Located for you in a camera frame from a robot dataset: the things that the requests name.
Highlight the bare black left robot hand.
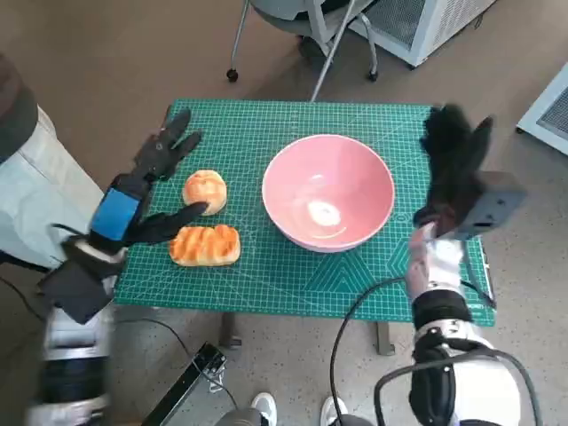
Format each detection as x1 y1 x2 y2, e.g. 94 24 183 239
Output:
91 107 209 248

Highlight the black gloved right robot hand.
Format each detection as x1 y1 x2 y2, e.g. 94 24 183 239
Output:
412 104 496 236

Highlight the round toy bread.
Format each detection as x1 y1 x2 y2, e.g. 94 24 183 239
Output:
182 169 229 217

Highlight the long braided toy bread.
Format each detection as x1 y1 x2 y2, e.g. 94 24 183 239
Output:
169 224 242 268

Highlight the pink bowl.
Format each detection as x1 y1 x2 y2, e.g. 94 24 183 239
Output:
261 134 396 254

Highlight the person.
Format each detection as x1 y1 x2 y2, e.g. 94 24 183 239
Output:
0 52 107 274

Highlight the white framed panel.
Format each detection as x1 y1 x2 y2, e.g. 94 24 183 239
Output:
516 61 568 156

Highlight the white cabinet with mesh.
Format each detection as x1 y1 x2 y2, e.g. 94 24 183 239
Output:
348 0 498 70

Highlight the grey metal table leg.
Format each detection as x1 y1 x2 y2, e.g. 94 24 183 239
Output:
376 321 398 356
219 312 243 350

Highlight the green cutting mat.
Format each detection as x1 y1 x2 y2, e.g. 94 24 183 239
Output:
113 98 497 327

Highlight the black metal bar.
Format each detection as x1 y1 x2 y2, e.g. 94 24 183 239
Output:
141 341 228 426

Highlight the grey office chair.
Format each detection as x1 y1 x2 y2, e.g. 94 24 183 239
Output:
225 0 383 102

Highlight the white shoe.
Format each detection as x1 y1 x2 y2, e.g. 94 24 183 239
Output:
319 396 350 426
250 391 279 426

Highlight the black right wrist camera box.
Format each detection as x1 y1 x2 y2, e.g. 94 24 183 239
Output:
454 170 529 243

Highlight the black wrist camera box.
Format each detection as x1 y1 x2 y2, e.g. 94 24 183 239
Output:
454 170 529 243
35 256 119 325

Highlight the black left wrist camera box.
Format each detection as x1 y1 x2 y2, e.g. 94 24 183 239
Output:
35 256 119 325

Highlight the black floor cable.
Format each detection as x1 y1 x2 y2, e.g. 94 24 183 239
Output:
0 274 239 409

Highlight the thin black cable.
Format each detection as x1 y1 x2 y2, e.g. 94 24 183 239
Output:
330 277 409 426

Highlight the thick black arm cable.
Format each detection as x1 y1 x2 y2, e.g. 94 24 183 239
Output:
374 348 545 426

